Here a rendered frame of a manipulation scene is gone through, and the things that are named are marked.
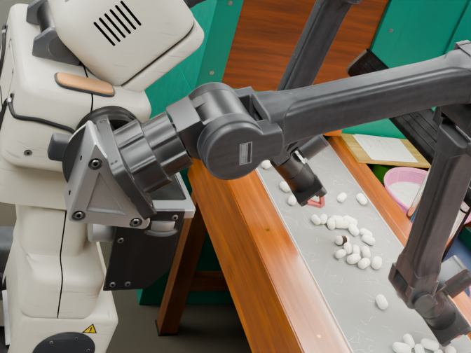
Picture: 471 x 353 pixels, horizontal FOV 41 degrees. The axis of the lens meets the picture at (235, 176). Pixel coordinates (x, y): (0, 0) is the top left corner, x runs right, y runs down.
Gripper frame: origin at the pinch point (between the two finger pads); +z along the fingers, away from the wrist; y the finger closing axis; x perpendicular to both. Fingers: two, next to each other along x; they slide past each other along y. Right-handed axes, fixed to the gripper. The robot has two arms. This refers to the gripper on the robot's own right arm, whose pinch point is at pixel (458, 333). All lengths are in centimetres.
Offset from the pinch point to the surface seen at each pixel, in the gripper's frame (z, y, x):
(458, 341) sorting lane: 2.7, 0.1, 1.0
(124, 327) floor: 9, 72, 90
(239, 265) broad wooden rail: -23.8, 30.6, 30.5
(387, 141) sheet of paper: 18, 77, -15
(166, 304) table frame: 9, 70, 73
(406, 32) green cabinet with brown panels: -7, 82, -38
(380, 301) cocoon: -10.1, 10.2, 8.7
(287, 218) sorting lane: -17.4, 40.2, 16.8
